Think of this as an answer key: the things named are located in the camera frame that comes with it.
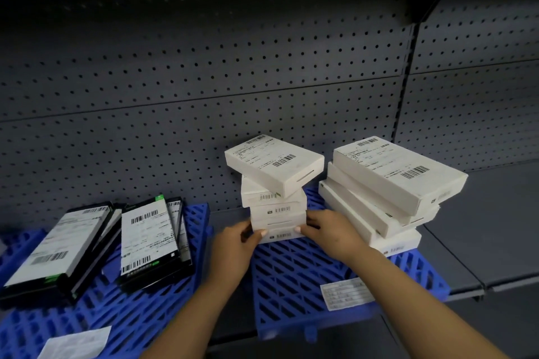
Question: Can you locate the person's left hand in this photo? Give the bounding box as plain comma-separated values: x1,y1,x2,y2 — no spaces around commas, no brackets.
208,220,268,284

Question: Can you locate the person's right hand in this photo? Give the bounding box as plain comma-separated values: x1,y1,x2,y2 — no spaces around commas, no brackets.
295,209,372,264

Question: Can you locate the white cardboard box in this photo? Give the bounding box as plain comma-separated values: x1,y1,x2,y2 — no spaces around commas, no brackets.
250,194,308,231
253,222,307,245
327,162,441,227
320,197,422,258
332,136,469,217
319,180,418,240
240,175,305,209
224,134,325,200

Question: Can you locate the person's right forearm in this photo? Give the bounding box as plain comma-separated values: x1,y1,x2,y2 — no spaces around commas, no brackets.
346,244,511,359

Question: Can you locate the person's left forearm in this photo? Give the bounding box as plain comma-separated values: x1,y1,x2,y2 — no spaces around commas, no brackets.
140,272,236,359

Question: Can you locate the blue plastic grid pallet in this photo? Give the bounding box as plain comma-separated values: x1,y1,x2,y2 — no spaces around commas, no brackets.
0,202,210,359
251,185,451,342

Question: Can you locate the black box with white label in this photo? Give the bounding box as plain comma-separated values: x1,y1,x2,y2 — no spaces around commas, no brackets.
67,204,124,303
166,197,195,279
0,202,115,304
118,193,188,291

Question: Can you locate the white paper label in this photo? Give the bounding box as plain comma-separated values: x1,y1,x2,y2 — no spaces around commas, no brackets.
36,325,113,359
319,277,376,312

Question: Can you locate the grey pegboard back panel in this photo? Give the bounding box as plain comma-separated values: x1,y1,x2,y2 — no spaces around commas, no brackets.
395,0,539,173
0,0,415,234

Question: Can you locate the slotted grey shelf upright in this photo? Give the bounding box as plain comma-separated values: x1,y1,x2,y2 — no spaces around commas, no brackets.
392,21,418,146

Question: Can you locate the dark grey shelf board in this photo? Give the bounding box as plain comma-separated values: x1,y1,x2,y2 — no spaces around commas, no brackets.
415,160,539,303

